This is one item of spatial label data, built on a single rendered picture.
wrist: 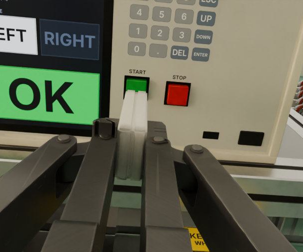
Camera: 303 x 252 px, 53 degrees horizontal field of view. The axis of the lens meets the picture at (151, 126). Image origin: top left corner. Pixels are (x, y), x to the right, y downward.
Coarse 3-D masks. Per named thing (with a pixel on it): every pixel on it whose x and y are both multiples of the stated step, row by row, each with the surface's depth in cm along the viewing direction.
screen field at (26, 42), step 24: (0, 24) 25; (24, 24) 25; (48, 24) 25; (72, 24) 25; (96, 24) 25; (0, 48) 26; (24, 48) 26; (48, 48) 26; (72, 48) 26; (96, 48) 26
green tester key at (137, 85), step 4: (128, 80) 27; (132, 80) 27; (136, 80) 27; (140, 80) 27; (144, 80) 27; (128, 84) 27; (132, 84) 27; (136, 84) 27; (140, 84) 27; (144, 84) 27; (128, 88) 27; (132, 88) 27; (136, 88) 27; (140, 88) 27; (144, 88) 27
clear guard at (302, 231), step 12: (120, 216) 29; (132, 216) 29; (120, 228) 27; (132, 228) 28; (288, 228) 30; (300, 228) 30; (120, 240) 26; (132, 240) 26; (288, 240) 28; (300, 240) 28
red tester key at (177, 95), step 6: (168, 84) 28; (174, 84) 27; (168, 90) 27; (174, 90) 27; (180, 90) 27; (186, 90) 27; (168, 96) 27; (174, 96) 27; (180, 96) 27; (186, 96) 27; (168, 102) 28; (174, 102) 28; (180, 102) 28
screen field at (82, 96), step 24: (0, 72) 27; (24, 72) 27; (48, 72) 27; (72, 72) 27; (0, 96) 28; (24, 96) 28; (48, 96) 28; (72, 96) 28; (96, 96) 28; (48, 120) 29; (72, 120) 29
